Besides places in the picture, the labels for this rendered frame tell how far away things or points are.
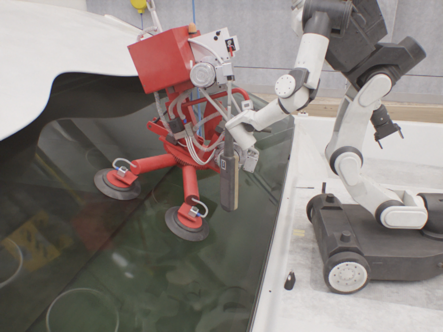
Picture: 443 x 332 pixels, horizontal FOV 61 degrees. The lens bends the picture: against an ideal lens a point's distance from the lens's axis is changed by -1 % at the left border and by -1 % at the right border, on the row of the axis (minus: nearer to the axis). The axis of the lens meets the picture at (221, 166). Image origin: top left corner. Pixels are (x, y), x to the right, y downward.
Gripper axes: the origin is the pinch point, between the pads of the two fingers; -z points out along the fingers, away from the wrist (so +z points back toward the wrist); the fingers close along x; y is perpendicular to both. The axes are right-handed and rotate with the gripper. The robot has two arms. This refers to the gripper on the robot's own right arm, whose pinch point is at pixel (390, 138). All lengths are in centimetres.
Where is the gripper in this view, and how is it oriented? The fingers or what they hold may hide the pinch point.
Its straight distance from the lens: 207.9
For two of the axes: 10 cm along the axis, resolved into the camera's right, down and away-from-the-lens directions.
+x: -8.4, 4.6, 3.1
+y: -0.9, 4.3, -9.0
